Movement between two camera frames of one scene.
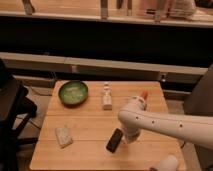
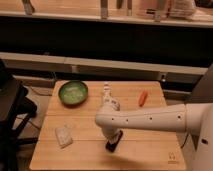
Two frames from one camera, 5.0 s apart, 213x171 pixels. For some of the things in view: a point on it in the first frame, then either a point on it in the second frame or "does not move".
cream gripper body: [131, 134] to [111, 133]
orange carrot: [145, 94] does not move
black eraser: [114, 140] does not move
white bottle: [107, 103] does not move
